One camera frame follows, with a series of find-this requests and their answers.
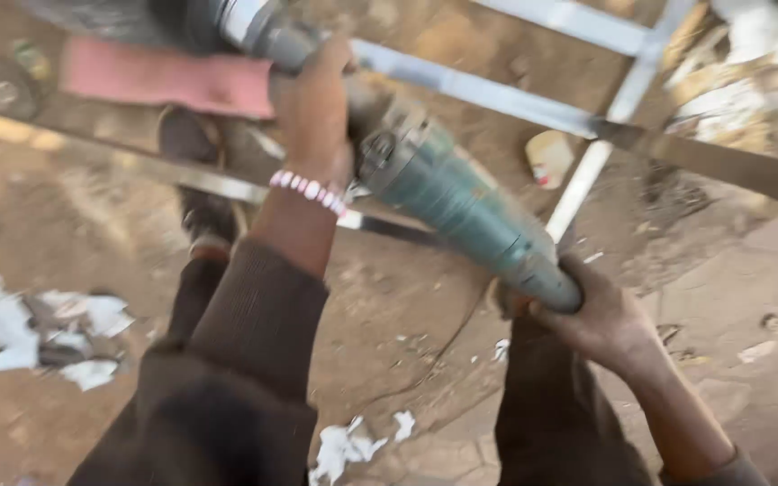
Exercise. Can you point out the metal square tube frame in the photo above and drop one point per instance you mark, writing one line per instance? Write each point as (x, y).
(497, 108)

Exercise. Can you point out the person's right fingers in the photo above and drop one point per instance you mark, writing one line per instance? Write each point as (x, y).
(548, 314)

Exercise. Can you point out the person's left hand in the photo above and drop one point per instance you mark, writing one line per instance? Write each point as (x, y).
(313, 115)

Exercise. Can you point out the heap of pale rubble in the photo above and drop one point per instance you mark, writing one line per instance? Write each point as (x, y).
(740, 67)

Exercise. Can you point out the person's left fingers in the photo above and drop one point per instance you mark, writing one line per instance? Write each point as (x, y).
(342, 57)

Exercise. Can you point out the cream plastic container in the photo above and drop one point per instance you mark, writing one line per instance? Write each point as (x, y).
(550, 158)

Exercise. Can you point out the grey grinding disc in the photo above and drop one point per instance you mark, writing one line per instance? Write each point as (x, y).
(5, 90)

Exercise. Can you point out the pink sandpaper sheet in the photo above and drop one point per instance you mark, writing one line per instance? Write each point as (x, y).
(166, 77)

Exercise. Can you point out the person's right hand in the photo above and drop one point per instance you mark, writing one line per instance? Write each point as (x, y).
(605, 320)

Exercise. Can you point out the heap of white paper scraps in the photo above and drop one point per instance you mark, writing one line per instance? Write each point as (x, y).
(31, 317)

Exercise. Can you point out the green angle grinder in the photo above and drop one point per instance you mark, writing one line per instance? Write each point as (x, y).
(423, 169)

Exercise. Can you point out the white torn paper scrap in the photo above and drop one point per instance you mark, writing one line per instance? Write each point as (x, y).
(355, 445)

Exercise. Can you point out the person's dark shoe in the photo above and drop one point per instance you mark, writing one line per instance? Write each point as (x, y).
(203, 179)

